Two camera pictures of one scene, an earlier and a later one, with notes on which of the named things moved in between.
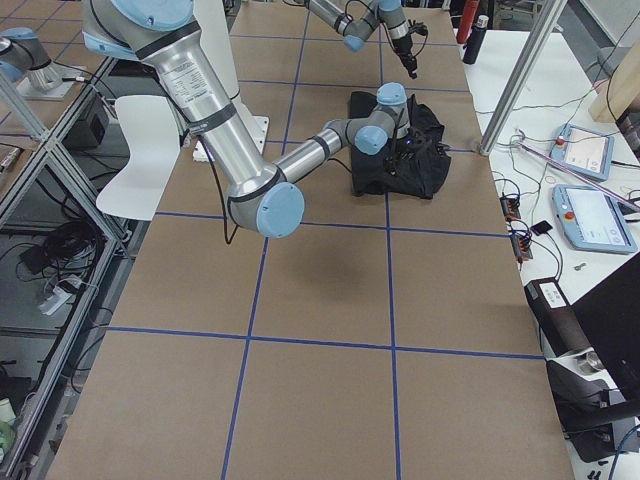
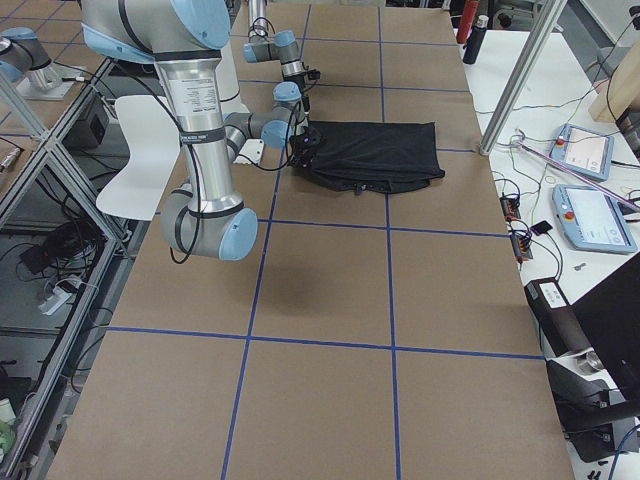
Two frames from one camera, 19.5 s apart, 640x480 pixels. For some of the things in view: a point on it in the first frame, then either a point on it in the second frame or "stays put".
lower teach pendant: x=590 y=221 stays put
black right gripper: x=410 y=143 → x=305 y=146
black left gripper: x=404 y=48 → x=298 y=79
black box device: x=557 y=319 stays put
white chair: x=154 y=147 stays put
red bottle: x=468 y=15 stays put
